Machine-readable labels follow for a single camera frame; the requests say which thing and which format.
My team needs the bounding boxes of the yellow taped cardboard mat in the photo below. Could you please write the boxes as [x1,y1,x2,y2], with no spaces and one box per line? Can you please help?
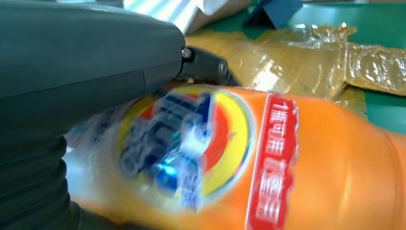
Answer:
[185,23,406,120]

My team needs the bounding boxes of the person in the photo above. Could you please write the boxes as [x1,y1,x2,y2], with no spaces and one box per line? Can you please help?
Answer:
[124,0,253,35]

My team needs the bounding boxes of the orange detergent bottle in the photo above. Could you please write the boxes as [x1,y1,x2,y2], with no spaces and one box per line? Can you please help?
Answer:
[63,84,406,230]

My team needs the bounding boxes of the tablet in blue case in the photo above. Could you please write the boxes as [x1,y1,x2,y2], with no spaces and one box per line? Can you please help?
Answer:
[242,0,304,29]

